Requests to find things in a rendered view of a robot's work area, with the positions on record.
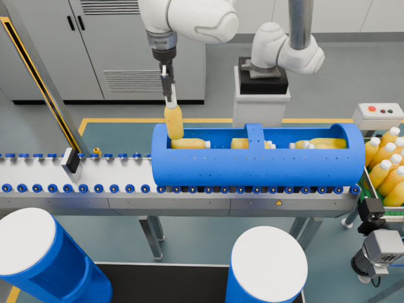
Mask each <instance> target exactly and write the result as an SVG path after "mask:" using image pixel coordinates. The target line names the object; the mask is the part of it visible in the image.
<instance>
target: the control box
mask: <svg viewBox="0 0 404 303"><path fill-rule="evenodd" d="M369 106H374V107H375V108H376V110H375V111H371V110H369ZM380 106H381V107H380ZM382 109H384V110H386V112H385V113H382V112H381V110H382ZM389 109H392V110H393V112H392V113H389V112H388V110H389ZM352 119H353V122H354V123H355V125H356V127H357V128H359V130H391V128H392V127H398V126H399V125H400V123H401V122H402V120H403V119H404V113H403V111H402V110H401V108H400V106H399V105H398V103H359V104H358V106H357V108H356V110H355V112H354V114H353V116H352Z"/></svg>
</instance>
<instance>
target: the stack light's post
mask: <svg viewBox="0 0 404 303"><path fill-rule="evenodd" d="M402 291H404V278H403V279H401V280H400V281H398V282H396V283H395V284H393V285H392V286H390V287H389V288H387V289H385V290H384V291H382V292H381V293H379V294H377V295H376V296H374V297H372V298H371V299H368V302H369V303H383V302H385V301H386V300H388V299H390V298H392V297H393V296H396V295H397V294H399V293H401V292H402Z"/></svg>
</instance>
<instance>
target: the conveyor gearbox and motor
mask: <svg viewBox="0 0 404 303"><path fill-rule="evenodd" d="M403 256H404V244H403V242H402V239H401V237H400V234H399V232H398V231H397V230H386V229H379V230H373V231H372V232H371V233H370V234H369V235H368V236H367V237H366V238H365V239H364V242H363V244H362V248H361V249H360V250H359V251H358V252H357V253H356V255H354V256H353V258H352V260H351V266H352V268H353V270H354V271H355V272H356V273H357V274H359V275H360V276H364V277H368V276H369V277H370V278H371V280H372V283H373V285H374V287H376V288H377V287H379V285H380V282H381V278H383V277H385V276H386V275H388V270H387V266H389V265H391V264H392V263H394V262H396V261H397V260H398V259H400V258H401V257H403ZM373 278H378V285H377V286H376V285H375V284H374V281H373Z"/></svg>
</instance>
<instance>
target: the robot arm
mask: <svg viewBox="0 0 404 303"><path fill-rule="evenodd" d="M237 1H238V0H138V5H139V11H140V14H141V18H142V20H143V22H144V25H145V31H146V33H147V39H148V44H149V46H150V47H151V49H152V53H153V57H154V59H156V60H158V61H160V63H159V68H160V70H161V73H160V77H161V81H162V88H163V95H164V97H165V101H166V105H167V108H175V103H174V98H175V99H176V92H175V86H174V84H175V83H176V81H174V72H173V58H175V57H176V55H177V51H176V44H177V42H178V39H177V32H178V33H179V34H180V35H182V36H184V37H186V38H189V39H191V40H195V41H198V42H200V43H205V44H224V43H227V42H228V41H230V40H231V39H232V38H233V37H234V36H235V34H236V32H237V29H238V26H239V18H238V15H237V13H236V10H235V9H234V6H235V5H236V3H237ZM313 5H314V0H288V8H289V37H288V36H286V35H285V34H284V30H283V29H282V27H281V26H280V25H279V24H277V23H274V22H267V23H264V24H263V25H262V26H261V27H260V28H259V30H258V31H257V32H256V35H255V37H254V41H253V44H252V52H251V60H246V62H245V63H246V64H244V65H241V69H242V70H247V71H249V73H250V78H251V79H255V78H271V77H276V78H280V77H281V73H280V72H279V71H278V68H277V66H280V67H282V68H284V69H286V70H289V71H291V72H294V73H297V74H300V75H313V74H314V73H317V72H318V70H319V69H320V67H321V65H322V63H323V61H324V59H325V56H324V53H323V50H322V49H321V48H320V47H318V45H317V43H316V41H315V39H314V37H313V36H312V35H311V24H312V17H313Z"/></svg>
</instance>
